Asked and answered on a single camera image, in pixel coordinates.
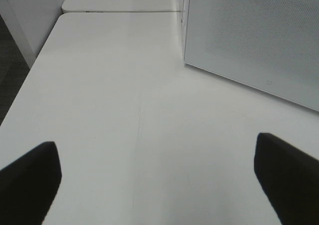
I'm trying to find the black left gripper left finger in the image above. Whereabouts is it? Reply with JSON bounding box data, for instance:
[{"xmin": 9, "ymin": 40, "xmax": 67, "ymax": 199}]
[{"xmin": 0, "ymin": 142, "xmax": 62, "ymax": 225}]

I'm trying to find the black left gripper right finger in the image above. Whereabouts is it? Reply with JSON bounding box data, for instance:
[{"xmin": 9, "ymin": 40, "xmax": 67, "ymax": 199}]
[{"xmin": 254, "ymin": 133, "xmax": 319, "ymax": 225}]

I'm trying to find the white microwave door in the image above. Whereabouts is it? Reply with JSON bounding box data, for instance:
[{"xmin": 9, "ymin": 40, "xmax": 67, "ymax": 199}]
[{"xmin": 184, "ymin": 0, "xmax": 319, "ymax": 110}]

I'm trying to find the white microwave oven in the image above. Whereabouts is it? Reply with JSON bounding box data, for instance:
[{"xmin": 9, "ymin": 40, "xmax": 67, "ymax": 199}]
[{"xmin": 177, "ymin": 0, "xmax": 189, "ymax": 56}]

